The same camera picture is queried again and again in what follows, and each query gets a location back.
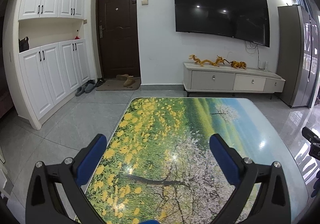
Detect blue gloved right hand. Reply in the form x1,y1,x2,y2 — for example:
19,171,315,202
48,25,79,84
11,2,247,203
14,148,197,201
311,171,320,197

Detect grey slippers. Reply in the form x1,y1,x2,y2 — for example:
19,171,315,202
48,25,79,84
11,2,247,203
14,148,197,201
75,80,95,97

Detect black shoes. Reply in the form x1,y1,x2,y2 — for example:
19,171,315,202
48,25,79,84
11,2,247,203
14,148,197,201
95,78,106,87

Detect brown door mat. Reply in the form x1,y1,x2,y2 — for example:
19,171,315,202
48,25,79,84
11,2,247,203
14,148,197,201
95,78,141,91

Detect white tv console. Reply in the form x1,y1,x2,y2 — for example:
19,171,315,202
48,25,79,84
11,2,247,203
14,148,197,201
183,62,285,94

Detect golden dragon figurine right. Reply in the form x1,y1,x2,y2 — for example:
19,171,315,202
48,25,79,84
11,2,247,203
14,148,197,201
229,61,247,69

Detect golden dragon figurine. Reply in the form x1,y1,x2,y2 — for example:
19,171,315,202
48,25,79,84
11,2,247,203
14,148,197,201
229,61,247,69
189,54,226,67

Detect grey refrigerator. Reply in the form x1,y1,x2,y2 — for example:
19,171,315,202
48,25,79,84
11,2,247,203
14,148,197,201
277,5,319,107

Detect tan boots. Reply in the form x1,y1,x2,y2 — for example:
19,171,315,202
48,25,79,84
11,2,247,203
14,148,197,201
116,74,135,87

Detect white shoe cabinet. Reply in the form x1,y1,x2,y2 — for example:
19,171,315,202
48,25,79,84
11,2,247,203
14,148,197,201
17,0,91,128

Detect golden dragon figurine left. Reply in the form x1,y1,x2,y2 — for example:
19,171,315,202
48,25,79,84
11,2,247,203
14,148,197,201
189,54,226,67

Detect black bag on shelf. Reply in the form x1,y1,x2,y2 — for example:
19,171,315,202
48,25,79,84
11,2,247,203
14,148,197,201
19,37,29,53

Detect dark brown entrance door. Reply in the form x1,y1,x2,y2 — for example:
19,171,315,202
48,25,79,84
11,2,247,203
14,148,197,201
96,0,140,79

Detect tv cable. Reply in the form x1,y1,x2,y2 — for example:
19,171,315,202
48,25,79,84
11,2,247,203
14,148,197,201
244,40,266,71

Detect black wall television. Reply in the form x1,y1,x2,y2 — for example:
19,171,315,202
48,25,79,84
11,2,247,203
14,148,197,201
175,0,270,47

